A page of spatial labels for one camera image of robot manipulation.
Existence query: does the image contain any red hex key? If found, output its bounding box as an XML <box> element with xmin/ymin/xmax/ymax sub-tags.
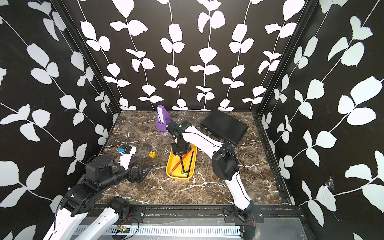
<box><xmin>170</xmin><ymin>151</ymin><xmax>190</xmax><ymax>176</ymax></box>

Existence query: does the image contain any yellow plastic storage tray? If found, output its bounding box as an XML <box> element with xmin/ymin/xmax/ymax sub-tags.
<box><xmin>166</xmin><ymin>144</ymin><xmax>197</xmax><ymax>181</ymax></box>

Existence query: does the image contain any dark long hex key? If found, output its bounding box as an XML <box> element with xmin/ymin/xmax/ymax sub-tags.
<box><xmin>180</xmin><ymin>154</ymin><xmax>189</xmax><ymax>170</ymax></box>

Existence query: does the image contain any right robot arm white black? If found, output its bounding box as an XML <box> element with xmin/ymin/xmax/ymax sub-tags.
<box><xmin>166</xmin><ymin>121</ymin><xmax>255</xmax><ymax>219</ymax></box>

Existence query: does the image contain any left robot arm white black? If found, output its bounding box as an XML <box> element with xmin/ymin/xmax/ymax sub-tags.
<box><xmin>44</xmin><ymin>154</ymin><xmax>153</xmax><ymax>240</ymax></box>

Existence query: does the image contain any small yellow die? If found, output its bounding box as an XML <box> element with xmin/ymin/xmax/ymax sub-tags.
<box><xmin>149</xmin><ymin>152</ymin><xmax>156</xmax><ymax>159</ymax></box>

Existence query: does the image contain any purple metronome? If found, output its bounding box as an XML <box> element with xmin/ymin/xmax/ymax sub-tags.
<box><xmin>156</xmin><ymin>105</ymin><xmax>172</xmax><ymax>132</ymax></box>

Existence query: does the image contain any black briefcase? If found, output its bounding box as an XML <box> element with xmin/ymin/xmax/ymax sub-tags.
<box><xmin>201</xmin><ymin>109</ymin><xmax>249</xmax><ymax>146</ymax></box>

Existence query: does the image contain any perforated metal strip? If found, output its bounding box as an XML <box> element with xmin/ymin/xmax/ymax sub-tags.
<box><xmin>101</xmin><ymin>225</ymin><xmax>241</xmax><ymax>238</ymax></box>

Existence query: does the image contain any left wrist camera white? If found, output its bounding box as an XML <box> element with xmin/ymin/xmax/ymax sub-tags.
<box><xmin>118</xmin><ymin>145</ymin><xmax>137</xmax><ymax>170</ymax></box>

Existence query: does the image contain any black front mounting rail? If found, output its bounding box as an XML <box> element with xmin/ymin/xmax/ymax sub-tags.
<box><xmin>129</xmin><ymin>204</ymin><xmax>307</xmax><ymax>224</ymax></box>

